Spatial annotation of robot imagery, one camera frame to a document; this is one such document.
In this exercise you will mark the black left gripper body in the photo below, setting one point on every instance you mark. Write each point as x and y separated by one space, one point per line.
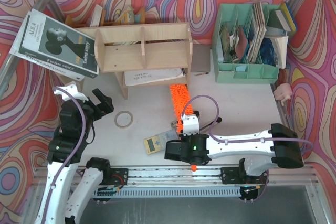
97 108

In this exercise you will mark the orange microfiber duster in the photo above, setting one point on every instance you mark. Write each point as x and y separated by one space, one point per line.
181 105

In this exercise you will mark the large black-cover book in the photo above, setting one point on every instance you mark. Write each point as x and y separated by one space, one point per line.
46 42

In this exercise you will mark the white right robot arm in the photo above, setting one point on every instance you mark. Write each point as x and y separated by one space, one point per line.
261 151

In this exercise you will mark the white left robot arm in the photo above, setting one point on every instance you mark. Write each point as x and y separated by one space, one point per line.
69 140

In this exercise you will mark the wooden bookshelf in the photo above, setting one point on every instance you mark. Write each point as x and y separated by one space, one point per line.
119 49

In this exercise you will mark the grey and black stapler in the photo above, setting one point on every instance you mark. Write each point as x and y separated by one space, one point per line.
174 124

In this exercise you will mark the gold scientific calculator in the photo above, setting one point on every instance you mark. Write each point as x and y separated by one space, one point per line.
158 142

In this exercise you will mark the black stapler remover tool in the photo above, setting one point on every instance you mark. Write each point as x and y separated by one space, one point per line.
206 126

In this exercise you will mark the white paper booklet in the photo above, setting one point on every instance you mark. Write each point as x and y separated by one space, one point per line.
139 77

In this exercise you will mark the grey notebook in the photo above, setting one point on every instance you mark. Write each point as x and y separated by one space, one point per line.
201 58

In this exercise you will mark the pink plastic piggy toy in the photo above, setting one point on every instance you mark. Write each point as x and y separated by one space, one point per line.
283 93

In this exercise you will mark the red brown booklet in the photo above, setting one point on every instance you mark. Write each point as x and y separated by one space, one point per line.
241 43

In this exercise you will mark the green desk organizer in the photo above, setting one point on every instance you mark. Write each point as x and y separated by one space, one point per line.
227 67

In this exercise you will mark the blue and yellow book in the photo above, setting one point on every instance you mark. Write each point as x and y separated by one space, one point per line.
282 18

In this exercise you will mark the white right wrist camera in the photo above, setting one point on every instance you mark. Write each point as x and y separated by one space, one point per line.
190 125

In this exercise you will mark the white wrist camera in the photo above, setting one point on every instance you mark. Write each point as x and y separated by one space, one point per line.
190 125
72 89

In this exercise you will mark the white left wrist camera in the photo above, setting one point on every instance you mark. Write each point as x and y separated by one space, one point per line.
72 89

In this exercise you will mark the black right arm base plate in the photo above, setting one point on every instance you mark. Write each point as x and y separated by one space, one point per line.
251 188

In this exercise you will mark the aluminium front rail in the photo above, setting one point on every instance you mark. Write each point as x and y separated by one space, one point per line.
208 176

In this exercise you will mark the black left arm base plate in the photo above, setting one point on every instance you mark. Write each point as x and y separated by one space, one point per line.
106 190

